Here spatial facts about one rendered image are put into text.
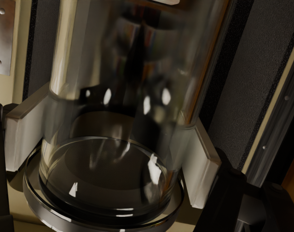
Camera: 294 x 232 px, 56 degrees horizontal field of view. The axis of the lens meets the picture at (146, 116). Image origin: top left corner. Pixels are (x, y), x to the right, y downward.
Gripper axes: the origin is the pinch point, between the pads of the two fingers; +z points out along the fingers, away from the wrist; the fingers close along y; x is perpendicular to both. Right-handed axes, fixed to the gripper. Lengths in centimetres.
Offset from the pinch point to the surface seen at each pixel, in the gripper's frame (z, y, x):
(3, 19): 11.0, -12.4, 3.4
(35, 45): 14.4, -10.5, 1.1
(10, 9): 11.0, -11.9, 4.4
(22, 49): 13.8, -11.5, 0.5
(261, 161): 10.9, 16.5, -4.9
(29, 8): 13.8, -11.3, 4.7
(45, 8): 16.5, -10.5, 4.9
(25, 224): 10.4, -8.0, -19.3
